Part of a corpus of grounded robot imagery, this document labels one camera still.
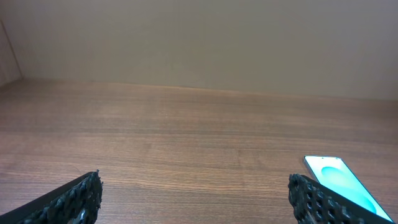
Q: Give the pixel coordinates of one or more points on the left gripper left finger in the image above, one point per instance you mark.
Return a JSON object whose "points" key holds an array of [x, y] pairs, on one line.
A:
{"points": [[78, 201]]}

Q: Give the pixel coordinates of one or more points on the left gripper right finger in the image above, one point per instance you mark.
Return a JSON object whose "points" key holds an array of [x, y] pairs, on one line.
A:
{"points": [[314, 203]]}

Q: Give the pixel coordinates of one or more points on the blue screen smartphone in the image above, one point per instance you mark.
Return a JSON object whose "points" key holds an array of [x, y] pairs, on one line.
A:
{"points": [[333, 173]]}

